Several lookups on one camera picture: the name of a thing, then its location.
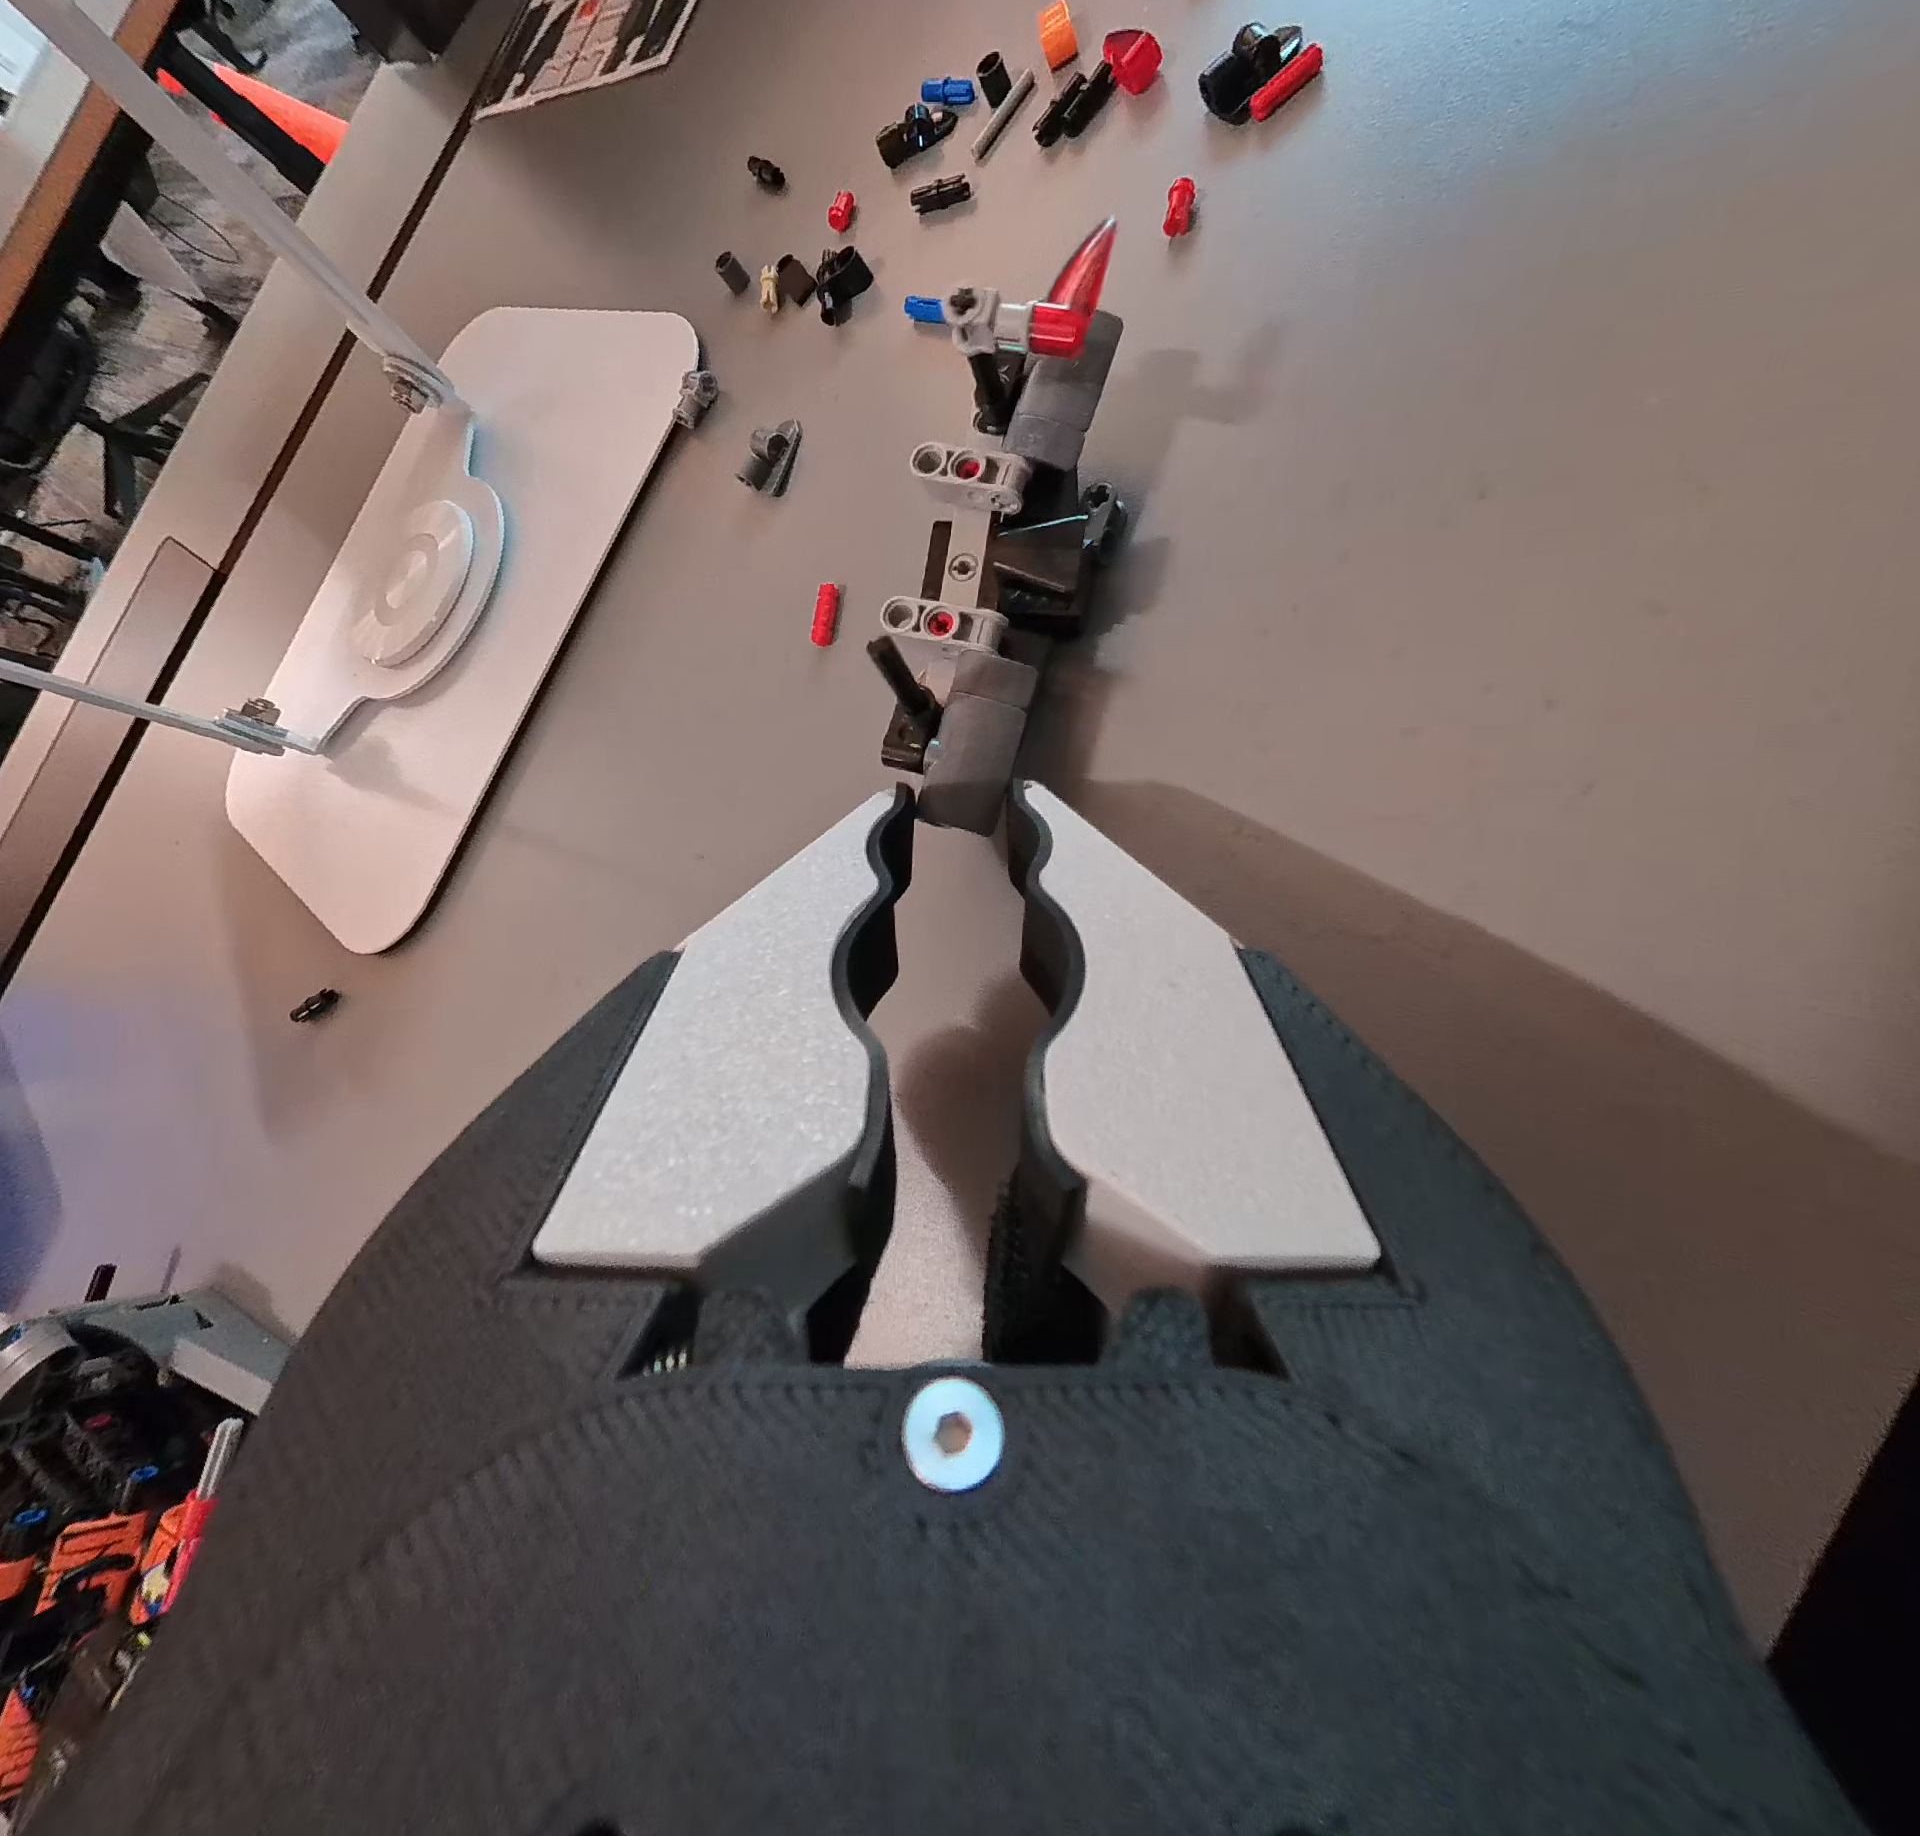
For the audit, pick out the dark grey lego panel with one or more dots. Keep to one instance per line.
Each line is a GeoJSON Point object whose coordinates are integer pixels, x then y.
{"type": "Point", "coordinates": [975, 763]}

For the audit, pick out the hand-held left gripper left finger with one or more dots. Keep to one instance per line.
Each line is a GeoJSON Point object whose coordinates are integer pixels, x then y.
{"type": "Point", "coordinates": [721, 1116]}

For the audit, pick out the scattered loose lego pieces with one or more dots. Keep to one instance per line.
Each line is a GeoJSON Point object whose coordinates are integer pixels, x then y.
{"type": "Point", "coordinates": [1245, 74]}

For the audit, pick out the multicoloured lego chassis model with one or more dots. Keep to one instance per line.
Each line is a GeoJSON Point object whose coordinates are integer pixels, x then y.
{"type": "Point", "coordinates": [90, 1491]}

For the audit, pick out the orange traffic cone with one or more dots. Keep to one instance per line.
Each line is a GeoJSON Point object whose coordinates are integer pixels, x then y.
{"type": "Point", "coordinates": [270, 111]}

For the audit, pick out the small black lego assembly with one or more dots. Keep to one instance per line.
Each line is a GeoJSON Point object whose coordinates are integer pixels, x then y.
{"type": "Point", "coordinates": [990, 561]}

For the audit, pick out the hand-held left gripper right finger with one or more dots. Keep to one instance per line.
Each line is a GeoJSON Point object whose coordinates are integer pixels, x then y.
{"type": "Point", "coordinates": [1200, 1116]}

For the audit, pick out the white book stand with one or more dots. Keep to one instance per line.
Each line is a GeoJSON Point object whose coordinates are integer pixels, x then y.
{"type": "Point", "coordinates": [556, 517]}

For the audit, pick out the black white sticker sheet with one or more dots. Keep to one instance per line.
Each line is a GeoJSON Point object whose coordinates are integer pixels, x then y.
{"type": "Point", "coordinates": [615, 6]}

